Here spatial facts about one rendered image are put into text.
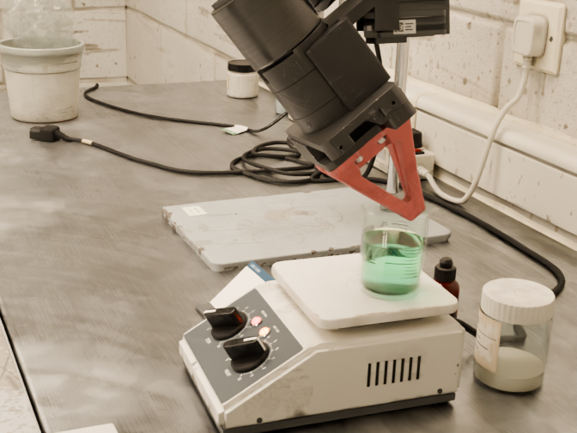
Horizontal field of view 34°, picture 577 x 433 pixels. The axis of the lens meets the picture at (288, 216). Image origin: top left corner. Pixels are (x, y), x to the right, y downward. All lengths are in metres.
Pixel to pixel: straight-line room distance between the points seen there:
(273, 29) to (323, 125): 0.07
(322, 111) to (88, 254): 0.49
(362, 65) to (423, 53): 0.84
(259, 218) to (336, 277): 0.37
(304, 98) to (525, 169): 0.61
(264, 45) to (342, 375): 0.26
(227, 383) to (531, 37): 0.66
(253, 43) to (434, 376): 0.30
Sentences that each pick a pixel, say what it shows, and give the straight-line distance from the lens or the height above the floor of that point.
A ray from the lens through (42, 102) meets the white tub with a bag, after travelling 1.63.
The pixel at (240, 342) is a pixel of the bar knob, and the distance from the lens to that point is 0.73.
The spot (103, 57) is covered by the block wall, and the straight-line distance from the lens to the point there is 3.13.
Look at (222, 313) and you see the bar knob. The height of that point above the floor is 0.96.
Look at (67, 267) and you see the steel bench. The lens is 1.03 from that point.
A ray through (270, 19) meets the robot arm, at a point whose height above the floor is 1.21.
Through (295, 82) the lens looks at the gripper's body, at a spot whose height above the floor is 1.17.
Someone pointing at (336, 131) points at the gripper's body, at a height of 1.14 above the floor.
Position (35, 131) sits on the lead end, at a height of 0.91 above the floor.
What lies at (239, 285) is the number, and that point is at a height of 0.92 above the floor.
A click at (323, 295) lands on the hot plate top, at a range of 0.75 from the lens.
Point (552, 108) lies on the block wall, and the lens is 1.23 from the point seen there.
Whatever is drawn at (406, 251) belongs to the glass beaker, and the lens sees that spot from 0.73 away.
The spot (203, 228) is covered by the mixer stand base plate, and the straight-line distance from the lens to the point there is 1.11.
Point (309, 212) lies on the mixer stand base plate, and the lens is 1.17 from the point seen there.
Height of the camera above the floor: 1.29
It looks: 19 degrees down
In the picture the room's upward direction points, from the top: 2 degrees clockwise
